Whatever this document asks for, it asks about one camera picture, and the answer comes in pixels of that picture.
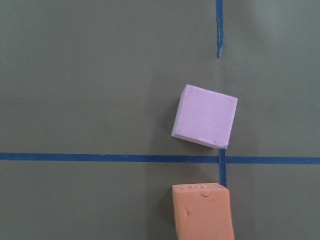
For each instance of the orange foam block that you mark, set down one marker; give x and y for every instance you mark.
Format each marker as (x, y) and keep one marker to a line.
(202, 211)

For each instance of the blue tape line crosswise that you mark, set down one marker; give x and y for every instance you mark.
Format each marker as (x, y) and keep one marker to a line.
(159, 158)

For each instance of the pink foam block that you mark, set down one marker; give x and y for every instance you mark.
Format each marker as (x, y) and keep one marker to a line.
(204, 117)

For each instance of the blue tape line lengthwise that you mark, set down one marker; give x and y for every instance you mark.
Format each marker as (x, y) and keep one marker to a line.
(220, 46)

